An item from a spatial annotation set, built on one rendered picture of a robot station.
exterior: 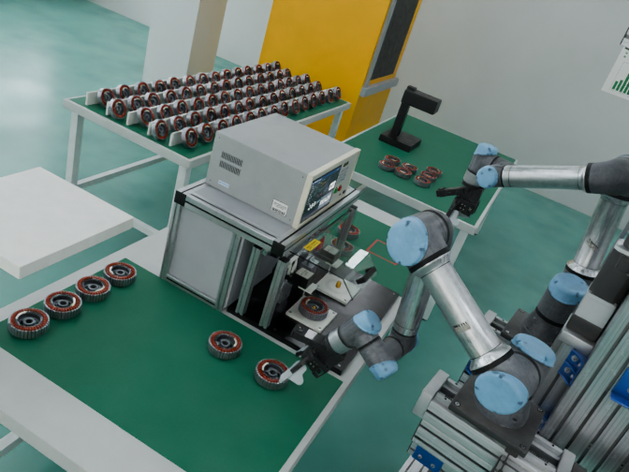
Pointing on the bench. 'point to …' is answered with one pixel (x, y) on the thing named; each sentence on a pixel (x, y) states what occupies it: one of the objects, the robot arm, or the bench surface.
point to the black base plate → (386, 298)
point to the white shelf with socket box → (51, 221)
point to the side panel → (199, 257)
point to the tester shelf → (273, 237)
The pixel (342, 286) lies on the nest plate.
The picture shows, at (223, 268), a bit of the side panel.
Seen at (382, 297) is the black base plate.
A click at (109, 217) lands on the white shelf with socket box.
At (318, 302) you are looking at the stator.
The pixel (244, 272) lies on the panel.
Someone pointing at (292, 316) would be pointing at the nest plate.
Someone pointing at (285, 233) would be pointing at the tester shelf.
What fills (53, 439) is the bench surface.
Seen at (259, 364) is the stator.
